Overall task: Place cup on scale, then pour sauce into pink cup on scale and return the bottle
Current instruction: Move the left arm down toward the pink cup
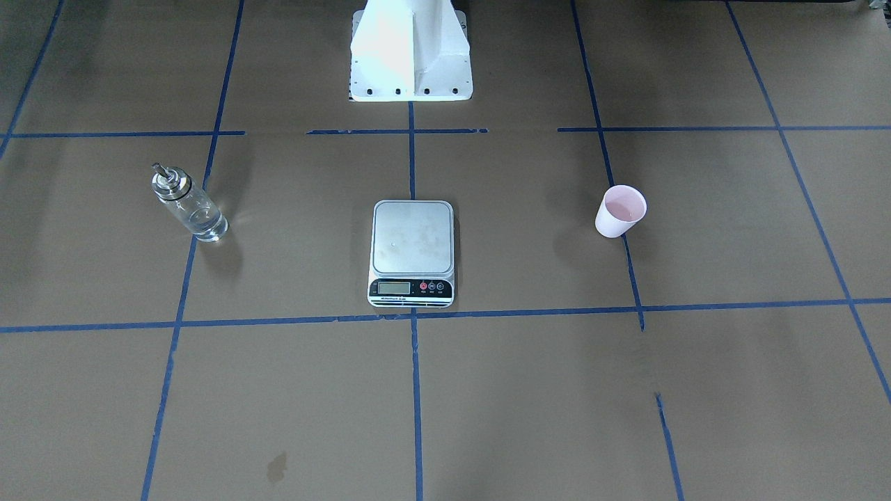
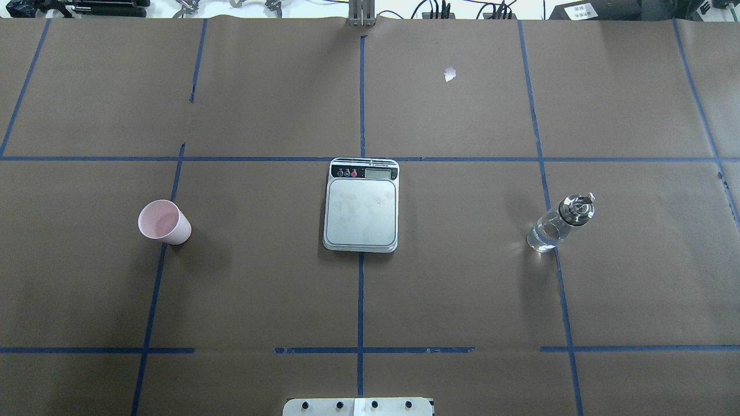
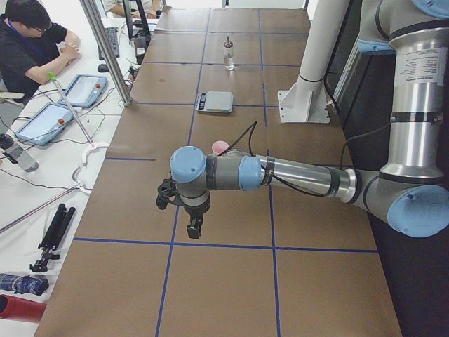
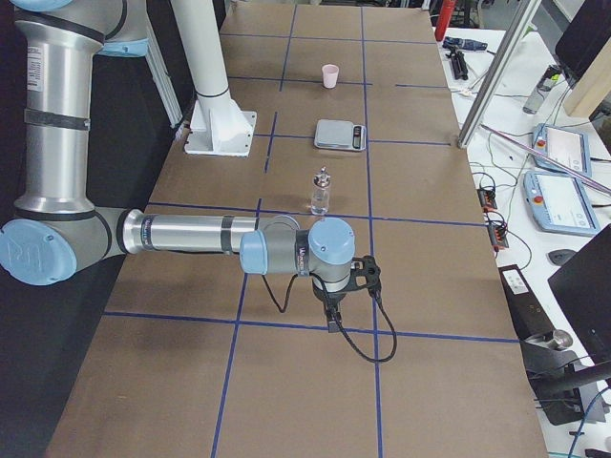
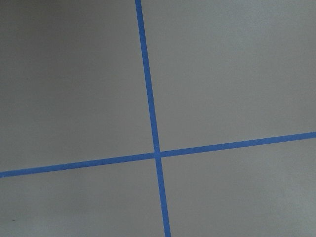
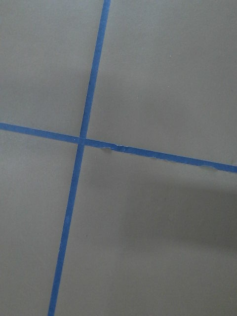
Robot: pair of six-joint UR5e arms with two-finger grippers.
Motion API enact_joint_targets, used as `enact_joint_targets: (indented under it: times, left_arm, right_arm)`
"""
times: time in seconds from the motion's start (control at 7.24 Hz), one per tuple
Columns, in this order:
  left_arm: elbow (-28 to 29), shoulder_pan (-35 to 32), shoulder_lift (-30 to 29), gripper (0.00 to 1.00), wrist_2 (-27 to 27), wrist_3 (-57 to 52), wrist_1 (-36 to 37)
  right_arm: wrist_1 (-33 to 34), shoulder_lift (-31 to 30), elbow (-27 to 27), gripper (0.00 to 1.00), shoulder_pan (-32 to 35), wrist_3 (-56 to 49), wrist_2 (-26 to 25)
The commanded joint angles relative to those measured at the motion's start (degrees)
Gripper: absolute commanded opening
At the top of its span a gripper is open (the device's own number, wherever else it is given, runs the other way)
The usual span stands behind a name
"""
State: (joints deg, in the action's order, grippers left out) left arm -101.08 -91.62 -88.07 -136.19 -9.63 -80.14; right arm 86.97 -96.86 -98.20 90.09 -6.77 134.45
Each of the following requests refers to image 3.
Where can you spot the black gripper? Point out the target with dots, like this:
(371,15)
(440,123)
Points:
(193,213)

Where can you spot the pink plastic cup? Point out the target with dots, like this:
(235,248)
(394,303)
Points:
(219,146)

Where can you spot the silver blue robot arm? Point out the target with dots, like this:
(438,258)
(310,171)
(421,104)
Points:
(406,192)

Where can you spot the silver digital kitchen scale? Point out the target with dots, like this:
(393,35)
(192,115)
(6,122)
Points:
(220,102)

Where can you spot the metal rod white hook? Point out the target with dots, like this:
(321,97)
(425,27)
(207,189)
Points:
(78,185)

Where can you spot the black folded tripod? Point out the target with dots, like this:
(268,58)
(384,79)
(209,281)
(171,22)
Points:
(53,238)

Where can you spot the blue folded umbrella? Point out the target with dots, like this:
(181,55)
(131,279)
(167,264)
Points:
(23,284)

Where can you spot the blue teach pendant far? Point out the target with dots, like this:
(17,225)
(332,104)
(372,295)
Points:
(85,89)

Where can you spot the blue teach pendant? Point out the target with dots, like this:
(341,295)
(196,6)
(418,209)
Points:
(45,124)
(85,89)

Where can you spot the blue teach pendant near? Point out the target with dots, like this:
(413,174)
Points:
(45,124)

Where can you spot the black computer mouse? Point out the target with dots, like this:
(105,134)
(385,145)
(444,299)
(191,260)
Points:
(102,68)

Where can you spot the clear water bottle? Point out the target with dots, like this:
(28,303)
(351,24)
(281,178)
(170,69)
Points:
(17,155)

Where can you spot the red cylinder bottle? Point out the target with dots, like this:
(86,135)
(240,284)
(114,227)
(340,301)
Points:
(20,309)

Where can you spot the black device on desk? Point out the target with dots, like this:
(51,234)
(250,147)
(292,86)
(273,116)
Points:
(139,39)

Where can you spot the metal rod green tip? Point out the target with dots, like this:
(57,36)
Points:
(92,145)

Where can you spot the black keyboard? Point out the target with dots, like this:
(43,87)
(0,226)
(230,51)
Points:
(112,37)

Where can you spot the person in black shirt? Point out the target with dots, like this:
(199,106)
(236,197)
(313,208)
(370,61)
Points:
(32,47)

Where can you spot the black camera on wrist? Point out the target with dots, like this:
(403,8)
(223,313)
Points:
(168,194)

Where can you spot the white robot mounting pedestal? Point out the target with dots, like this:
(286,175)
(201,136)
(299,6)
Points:
(305,101)

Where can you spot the aluminium frame post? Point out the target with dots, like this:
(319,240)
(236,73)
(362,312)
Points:
(95,21)

